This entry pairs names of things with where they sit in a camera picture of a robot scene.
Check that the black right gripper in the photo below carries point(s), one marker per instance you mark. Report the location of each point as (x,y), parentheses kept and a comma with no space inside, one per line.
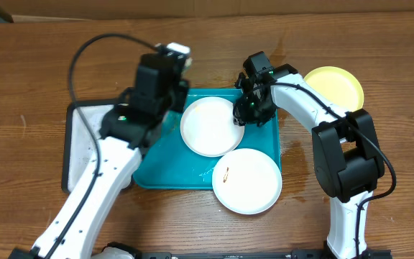
(246,118)

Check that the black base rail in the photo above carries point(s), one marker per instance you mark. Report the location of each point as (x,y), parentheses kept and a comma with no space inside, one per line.
(295,254)

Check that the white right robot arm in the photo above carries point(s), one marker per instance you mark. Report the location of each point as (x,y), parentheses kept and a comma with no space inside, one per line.
(346,156)

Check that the yellow round plate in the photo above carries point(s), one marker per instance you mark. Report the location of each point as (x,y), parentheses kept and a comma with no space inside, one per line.
(338,86)

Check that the white plate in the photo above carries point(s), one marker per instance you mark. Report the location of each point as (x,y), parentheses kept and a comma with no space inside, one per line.
(207,127)
(247,181)

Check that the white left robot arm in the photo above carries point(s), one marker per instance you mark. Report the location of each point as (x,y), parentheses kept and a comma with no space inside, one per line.
(127,132)

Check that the black soapy water tray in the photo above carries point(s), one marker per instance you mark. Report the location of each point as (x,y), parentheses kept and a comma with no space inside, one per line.
(78,147)

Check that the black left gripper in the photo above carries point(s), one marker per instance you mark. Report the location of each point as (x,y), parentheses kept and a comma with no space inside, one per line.
(181,92)

